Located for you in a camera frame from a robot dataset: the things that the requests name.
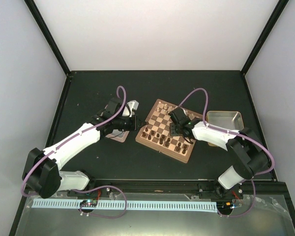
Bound pink metal tray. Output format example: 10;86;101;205
106;129;129;143

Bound black frame post left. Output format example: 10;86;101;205
24;0;70;75

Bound light blue slotted cable duct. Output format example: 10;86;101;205
31;199;217;213

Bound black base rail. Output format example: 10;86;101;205
27;178;288;197

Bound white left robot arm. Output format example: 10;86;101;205
22;97;146;199

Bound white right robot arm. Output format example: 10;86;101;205
169;107;273;198

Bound wooden chess board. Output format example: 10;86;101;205
135;99;194;163

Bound black frame post right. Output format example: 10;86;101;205
241;0;289;76

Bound black frame post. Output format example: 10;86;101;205
241;0;289;76
24;0;70;75

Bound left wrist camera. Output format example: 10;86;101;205
122;100;139;117

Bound yellow metal tray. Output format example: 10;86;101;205
205;110;247;148

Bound white chess pieces row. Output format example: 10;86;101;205
151;102;202;124

